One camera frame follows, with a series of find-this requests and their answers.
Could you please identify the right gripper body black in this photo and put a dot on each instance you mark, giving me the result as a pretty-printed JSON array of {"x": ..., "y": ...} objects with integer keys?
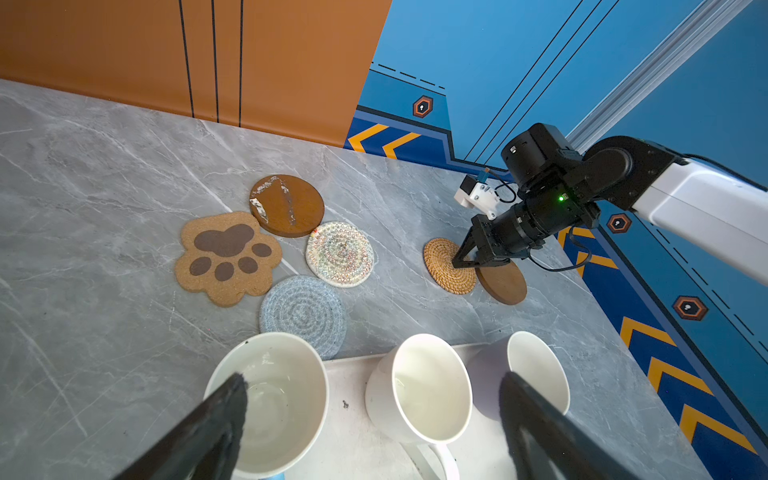
[{"x": 522, "y": 228}]

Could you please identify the blue grey woven coaster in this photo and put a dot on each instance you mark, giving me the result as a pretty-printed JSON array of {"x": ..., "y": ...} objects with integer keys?
[{"x": 308, "y": 308}]

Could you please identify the tan rattan woven coaster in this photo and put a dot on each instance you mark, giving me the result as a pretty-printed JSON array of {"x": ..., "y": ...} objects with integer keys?
[{"x": 438, "y": 254}]

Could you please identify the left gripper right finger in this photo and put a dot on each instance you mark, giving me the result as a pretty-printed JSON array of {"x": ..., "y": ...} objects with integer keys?
[{"x": 544, "y": 444}]

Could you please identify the white woven rope coaster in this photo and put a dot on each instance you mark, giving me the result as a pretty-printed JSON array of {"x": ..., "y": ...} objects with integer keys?
[{"x": 339, "y": 254}]

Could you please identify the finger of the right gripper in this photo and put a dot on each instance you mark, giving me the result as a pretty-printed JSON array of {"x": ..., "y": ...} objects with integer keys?
[{"x": 472, "y": 253}]

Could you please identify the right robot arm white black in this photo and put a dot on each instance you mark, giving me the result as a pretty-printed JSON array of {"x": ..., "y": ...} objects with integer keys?
[{"x": 559, "y": 188}]

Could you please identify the glossy brown round coaster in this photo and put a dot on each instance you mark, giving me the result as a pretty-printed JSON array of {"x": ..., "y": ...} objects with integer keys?
[{"x": 286, "y": 206}]

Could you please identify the lavender mug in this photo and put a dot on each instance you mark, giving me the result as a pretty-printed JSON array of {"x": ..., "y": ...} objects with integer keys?
[{"x": 525, "y": 354}]

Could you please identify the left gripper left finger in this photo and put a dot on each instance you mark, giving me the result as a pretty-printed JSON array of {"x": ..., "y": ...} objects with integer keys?
[{"x": 204, "y": 445}]

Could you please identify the plain brown cork coaster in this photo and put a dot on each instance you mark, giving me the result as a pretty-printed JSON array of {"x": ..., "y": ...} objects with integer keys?
[{"x": 505, "y": 284}]

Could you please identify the white mug back centre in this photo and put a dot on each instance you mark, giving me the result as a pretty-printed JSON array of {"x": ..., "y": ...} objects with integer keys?
[{"x": 420, "y": 394}]

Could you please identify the light blue mug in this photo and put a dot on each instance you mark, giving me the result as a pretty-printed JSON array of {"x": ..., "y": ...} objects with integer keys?
[{"x": 288, "y": 399}]

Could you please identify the cork paw print coaster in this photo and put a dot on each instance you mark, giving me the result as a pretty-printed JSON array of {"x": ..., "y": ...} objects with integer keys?
[{"x": 227, "y": 257}]

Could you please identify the cream serving tray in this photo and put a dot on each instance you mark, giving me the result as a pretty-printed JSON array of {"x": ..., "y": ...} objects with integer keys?
[{"x": 351, "y": 447}]

